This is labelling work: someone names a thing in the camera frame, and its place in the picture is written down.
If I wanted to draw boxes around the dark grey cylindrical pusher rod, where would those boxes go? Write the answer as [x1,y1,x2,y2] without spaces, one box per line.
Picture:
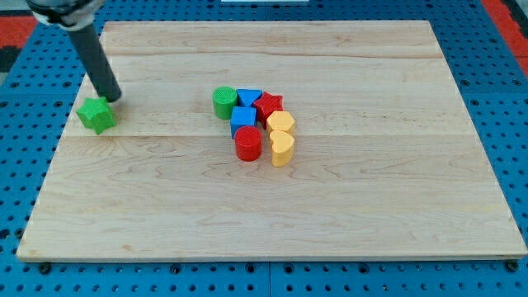
[68,25,122,102]

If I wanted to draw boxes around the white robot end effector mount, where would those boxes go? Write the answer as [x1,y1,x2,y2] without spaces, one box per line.
[26,0,106,31]

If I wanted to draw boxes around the green star block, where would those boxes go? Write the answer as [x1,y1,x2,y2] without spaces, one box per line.
[76,97,116,134]

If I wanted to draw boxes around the red star block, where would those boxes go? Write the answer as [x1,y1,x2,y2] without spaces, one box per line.
[252,92,283,130]

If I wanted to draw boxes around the green cylinder block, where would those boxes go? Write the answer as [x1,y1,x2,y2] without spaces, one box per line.
[212,86,238,120]

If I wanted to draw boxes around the blue triangle block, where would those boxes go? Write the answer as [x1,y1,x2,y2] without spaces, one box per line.
[236,88,262,107]

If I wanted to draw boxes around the blue cube block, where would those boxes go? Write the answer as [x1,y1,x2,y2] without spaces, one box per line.
[230,106,257,138]

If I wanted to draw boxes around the red cylinder block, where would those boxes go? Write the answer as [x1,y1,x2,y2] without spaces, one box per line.
[234,125,262,162]

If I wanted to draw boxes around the yellow hexagon block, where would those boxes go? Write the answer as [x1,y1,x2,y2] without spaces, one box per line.
[266,111,296,135]

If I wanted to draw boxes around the light wooden board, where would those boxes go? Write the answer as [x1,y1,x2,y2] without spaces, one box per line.
[16,21,527,262]

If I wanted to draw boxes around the yellow heart block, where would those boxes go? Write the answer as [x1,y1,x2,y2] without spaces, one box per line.
[269,130,295,167]

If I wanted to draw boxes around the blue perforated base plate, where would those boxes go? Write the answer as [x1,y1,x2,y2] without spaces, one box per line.
[1,0,527,296]

